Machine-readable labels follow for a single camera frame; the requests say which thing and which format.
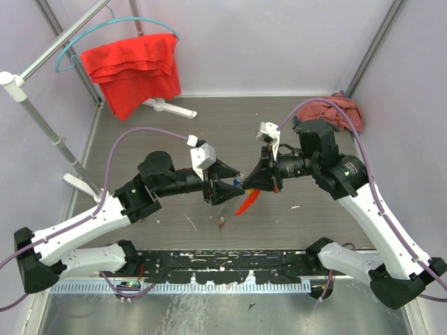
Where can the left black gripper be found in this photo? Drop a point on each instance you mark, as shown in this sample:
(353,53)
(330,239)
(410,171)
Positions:
(221,192)

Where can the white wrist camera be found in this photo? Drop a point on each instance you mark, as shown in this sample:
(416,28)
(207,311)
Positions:
(268,133)
(202,156)

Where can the white cable duct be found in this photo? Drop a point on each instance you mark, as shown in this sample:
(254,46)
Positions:
(248,287)

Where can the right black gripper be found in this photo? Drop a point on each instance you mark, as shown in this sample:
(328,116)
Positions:
(266,176)

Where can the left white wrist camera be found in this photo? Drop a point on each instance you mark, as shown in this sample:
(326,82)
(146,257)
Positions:
(202,156)

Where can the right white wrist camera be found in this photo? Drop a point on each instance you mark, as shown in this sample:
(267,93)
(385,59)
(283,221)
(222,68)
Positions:
(268,133)

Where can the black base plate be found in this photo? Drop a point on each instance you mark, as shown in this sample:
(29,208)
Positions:
(226,266)

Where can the red cloth on hanger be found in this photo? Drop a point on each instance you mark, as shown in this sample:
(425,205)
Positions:
(129,72)

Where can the pink shirt grey trim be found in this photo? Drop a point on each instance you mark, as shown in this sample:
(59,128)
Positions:
(322,110)

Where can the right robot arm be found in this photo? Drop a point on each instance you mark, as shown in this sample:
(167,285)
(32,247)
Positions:
(400,271)

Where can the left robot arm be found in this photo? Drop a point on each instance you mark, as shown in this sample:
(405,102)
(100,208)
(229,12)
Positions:
(54,253)

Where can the white clothes rack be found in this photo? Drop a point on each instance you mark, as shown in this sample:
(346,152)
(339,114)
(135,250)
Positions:
(33,192)

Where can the metal key organizer red handle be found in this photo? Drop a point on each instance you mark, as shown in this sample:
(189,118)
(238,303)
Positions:
(236,207)

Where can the teal clothes hanger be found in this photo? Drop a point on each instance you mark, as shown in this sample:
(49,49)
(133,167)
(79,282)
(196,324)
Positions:
(79,40)

